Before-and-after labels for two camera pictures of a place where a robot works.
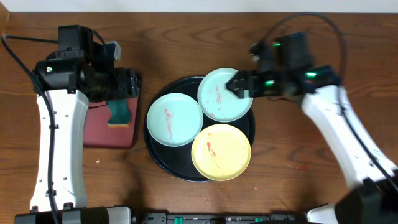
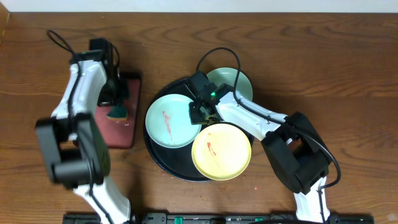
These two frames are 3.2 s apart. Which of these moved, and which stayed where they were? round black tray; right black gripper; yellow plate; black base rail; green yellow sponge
Moved: right black gripper; green yellow sponge
Stayed: black base rail; round black tray; yellow plate
